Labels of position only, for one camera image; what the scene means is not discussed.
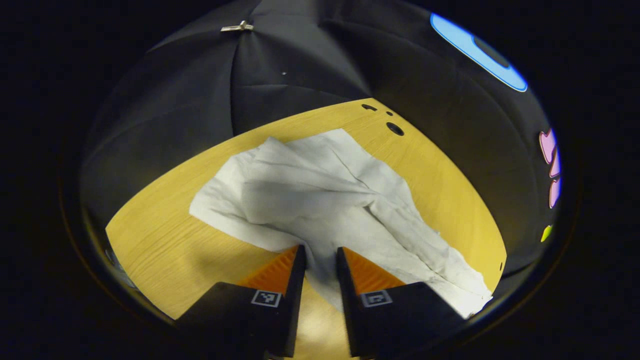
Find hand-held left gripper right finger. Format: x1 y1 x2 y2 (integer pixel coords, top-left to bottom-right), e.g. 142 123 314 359
335 246 471 359

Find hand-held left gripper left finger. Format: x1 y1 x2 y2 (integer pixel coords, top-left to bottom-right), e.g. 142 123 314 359
175 244 308 359

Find white jeans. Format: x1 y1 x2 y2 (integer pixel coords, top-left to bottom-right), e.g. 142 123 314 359
189 128 494 320

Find black backdrop cloth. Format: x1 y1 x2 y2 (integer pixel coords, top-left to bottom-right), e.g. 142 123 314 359
79 0 564 282

